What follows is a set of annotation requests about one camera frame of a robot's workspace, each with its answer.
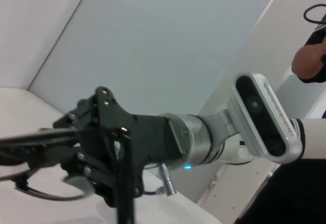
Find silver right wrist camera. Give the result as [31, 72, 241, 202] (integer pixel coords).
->
[230, 73, 305, 164]

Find thin black cable loop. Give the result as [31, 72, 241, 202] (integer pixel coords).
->
[304, 4, 326, 25]

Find person's black clothing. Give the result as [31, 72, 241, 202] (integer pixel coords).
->
[234, 155, 326, 224]

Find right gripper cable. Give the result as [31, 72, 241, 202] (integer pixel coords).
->
[142, 164, 177, 197]

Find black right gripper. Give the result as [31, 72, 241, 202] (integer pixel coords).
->
[53, 87, 184, 207]

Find black glasses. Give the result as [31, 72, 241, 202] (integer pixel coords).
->
[0, 128, 135, 224]

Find bare person forearm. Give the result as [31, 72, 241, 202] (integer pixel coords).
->
[291, 39, 326, 83]

